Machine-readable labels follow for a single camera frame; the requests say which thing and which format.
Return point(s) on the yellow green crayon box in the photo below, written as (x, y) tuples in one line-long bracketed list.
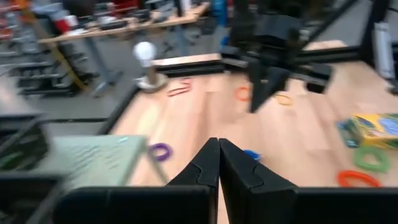
[(373, 129)]

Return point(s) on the wooden workbench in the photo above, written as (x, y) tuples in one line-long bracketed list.
[(124, 28)]

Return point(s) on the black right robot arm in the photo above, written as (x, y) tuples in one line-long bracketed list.
[(242, 28)]

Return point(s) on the purple coil wristband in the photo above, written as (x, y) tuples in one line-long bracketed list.
[(150, 152)]

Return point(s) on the green coil wristband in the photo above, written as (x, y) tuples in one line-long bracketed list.
[(357, 158)]

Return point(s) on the black plastic mesh basket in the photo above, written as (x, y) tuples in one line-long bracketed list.
[(21, 146), (28, 202)]

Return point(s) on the orange rubber band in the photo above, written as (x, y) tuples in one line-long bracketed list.
[(236, 93)]

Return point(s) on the red rubber band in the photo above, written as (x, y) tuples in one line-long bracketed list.
[(180, 91)]

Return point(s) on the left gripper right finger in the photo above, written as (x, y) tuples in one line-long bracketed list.
[(280, 205)]

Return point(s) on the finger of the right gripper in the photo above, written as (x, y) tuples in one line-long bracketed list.
[(275, 81), (256, 84)]

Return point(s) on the blue coil wristband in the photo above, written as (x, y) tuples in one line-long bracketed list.
[(252, 154)]

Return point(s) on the sage green perforated shelf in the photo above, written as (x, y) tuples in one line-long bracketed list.
[(93, 158)]

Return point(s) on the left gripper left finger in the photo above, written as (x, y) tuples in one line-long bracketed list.
[(140, 205)]

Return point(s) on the yellow rubber band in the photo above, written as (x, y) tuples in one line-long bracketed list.
[(275, 99)]

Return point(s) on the orange coil wristband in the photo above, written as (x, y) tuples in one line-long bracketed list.
[(342, 179)]

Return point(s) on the white bulb metal lamp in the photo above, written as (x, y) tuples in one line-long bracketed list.
[(145, 51)]

